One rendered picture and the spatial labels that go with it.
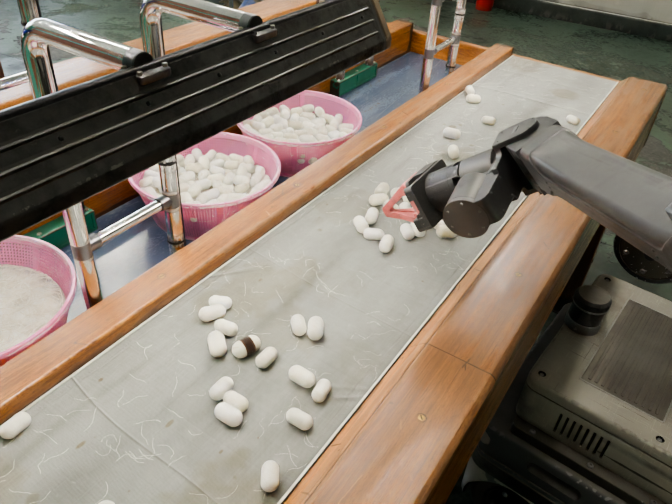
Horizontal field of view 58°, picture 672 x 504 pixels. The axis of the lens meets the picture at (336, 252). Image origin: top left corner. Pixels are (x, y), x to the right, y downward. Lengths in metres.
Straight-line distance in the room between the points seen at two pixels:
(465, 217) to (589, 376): 0.58
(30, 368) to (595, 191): 0.62
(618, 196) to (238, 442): 0.45
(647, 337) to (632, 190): 0.85
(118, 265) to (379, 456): 0.57
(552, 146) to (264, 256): 0.45
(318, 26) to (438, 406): 0.45
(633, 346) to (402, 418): 0.74
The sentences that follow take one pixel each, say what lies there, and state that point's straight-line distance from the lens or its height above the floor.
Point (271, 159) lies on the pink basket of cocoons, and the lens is 1.14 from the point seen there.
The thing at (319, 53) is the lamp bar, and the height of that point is 1.07.
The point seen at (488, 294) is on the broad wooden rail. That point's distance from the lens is 0.87.
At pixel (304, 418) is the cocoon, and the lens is 0.69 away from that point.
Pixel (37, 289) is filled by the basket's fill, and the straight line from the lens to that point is 0.94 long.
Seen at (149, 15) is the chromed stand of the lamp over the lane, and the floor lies 1.09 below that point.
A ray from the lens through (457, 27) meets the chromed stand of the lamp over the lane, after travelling 1.61.
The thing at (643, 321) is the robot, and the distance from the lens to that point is 1.41.
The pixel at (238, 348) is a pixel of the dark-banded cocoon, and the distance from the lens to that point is 0.75.
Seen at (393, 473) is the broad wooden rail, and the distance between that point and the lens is 0.65.
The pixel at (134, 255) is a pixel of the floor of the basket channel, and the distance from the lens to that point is 1.06.
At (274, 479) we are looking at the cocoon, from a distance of 0.64.
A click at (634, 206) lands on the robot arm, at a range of 0.53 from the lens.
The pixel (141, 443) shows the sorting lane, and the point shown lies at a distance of 0.71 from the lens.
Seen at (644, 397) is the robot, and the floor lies 0.47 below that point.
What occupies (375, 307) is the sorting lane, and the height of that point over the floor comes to 0.74.
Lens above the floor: 1.30
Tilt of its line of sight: 37 degrees down
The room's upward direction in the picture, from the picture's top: 4 degrees clockwise
